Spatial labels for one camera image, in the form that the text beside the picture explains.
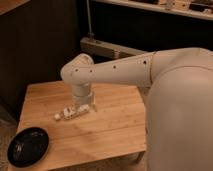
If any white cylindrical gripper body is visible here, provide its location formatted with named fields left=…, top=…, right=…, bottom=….
left=72, top=83, right=94, bottom=107

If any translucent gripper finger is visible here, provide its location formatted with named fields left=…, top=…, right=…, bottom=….
left=91, top=103, right=97, bottom=112

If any clear plastic bottle white cap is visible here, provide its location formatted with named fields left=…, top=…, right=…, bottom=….
left=54, top=105, right=90, bottom=121

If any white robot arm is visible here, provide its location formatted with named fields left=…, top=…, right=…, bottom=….
left=61, top=47, right=213, bottom=171

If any wooden table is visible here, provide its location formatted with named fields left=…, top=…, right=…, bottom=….
left=8, top=81, right=146, bottom=171

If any metal vertical pole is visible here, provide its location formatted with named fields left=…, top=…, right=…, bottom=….
left=86, top=0, right=94, bottom=40

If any white shelf with items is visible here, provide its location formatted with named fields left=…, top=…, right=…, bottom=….
left=94, top=0, right=213, bottom=21

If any grey metal rail beam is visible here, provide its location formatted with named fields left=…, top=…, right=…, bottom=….
left=80, top=37, right=144, bottom=59

